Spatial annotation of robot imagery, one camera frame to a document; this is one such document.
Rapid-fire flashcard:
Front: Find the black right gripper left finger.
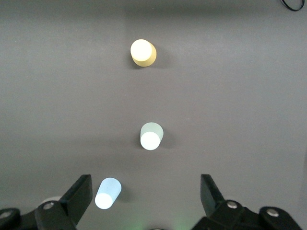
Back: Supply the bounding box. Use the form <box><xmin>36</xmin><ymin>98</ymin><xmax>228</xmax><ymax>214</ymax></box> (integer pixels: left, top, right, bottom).
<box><xmin>35</xmin><ymin>174</ymin><xmax>93</xmax><ymax>230</ymax></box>

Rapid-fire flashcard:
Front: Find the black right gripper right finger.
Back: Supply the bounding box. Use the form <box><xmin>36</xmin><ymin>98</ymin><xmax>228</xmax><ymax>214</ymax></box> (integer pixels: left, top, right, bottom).
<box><xmin>191</xmin><ymin>174</ymin><xmax>264</xmax><ymax>230</ymax></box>

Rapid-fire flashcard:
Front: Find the pale green plastic cup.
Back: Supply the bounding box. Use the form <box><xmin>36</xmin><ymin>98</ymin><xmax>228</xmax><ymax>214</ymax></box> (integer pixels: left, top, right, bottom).
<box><xmin>140</xmin><ymin>122</ymin><xmax>165</xmax><ymax>151</ymax></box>

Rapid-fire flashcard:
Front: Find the yellow plastic cup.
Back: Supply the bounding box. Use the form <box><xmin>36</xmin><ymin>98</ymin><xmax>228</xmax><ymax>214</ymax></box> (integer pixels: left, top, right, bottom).
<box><xmin>130</xmin><ymin>39</ymin><xmax>157</xmax><ymax>68</ymax></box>

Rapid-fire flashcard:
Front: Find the light blue plastic cup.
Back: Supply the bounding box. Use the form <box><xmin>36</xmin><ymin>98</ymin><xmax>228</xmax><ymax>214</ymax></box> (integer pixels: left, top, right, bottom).
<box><xmin>94</xmin><ymin>177</ymin><xmax>122</xmax><ymax>209</ymax></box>

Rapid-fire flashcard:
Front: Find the thin black looped cable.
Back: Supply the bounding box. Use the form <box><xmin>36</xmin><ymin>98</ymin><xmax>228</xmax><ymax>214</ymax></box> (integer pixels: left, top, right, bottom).
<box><xmin>279</xmin><ymin>0</ymin><xmax>305</xmax><ymax>12</ymax></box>

